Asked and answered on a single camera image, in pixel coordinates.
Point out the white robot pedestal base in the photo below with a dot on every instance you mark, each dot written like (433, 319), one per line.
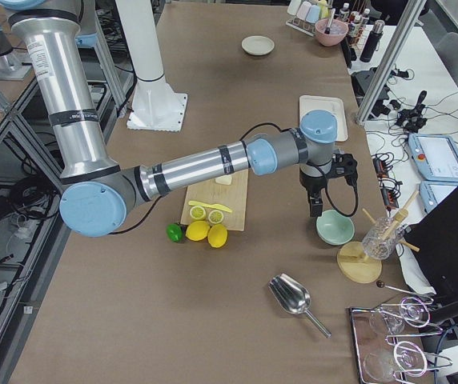
(155, 105)

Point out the beige round plate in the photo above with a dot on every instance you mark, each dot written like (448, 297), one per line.
(257, 45)

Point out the white steamed bun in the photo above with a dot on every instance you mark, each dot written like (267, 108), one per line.
(224, 180)

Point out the wooden cup tree stand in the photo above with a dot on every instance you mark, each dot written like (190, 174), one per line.
(356, 265)

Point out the steel scoop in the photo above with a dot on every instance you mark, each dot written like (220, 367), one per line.
(295, 299)

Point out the pink plastic cup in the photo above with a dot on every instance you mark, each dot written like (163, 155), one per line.
(303, 10)

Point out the aluminium frame post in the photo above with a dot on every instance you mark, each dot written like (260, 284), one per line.
(396, 44)

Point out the black thermos bottle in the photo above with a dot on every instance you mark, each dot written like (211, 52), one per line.
(372, 41)

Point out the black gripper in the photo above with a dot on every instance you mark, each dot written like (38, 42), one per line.
(310, 183)

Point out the yellow plastic knife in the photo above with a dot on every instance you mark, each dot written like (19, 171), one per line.
(215, 206)

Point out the lemon half beside knife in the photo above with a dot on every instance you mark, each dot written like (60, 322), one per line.
(215, 217)

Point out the cream rabbit tray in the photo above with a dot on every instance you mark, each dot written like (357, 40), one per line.
(333, 105)

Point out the steel muddler with black tip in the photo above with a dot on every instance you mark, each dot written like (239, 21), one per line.
(330, 19)

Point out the bamboo cutting board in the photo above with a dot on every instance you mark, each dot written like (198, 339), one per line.
(233, 196)

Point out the mint green bowl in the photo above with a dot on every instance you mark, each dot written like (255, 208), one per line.
(334, 228)

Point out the black computer monitor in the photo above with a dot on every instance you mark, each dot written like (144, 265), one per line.
(437, 237)

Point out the mirrored tray with glasses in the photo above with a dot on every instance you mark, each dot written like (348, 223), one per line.
(387, 342)

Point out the white cup rack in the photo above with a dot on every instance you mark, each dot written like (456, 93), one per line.
(306, 27)

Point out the lemon half near board edge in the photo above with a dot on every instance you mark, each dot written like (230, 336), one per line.
(197, 213)

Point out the green lime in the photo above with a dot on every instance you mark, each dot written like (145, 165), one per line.
(174, 232)

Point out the blue plastic cup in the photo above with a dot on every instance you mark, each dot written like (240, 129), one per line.
(313, 14)

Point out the clear textured glass cup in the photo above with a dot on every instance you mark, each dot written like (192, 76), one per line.
(376, 245)

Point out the pink bowl with ice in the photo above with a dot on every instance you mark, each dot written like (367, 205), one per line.
(338, 32)

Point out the white plastic cup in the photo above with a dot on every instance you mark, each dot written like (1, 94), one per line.
(293, 7)

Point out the whole yellow lemon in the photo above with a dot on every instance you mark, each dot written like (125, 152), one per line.
(217, 236)
(197, 230)

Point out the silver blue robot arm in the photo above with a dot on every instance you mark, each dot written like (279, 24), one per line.
(99, 193)

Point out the blue teach pendant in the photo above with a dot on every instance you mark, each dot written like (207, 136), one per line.
(432, 193)
(435, 156)

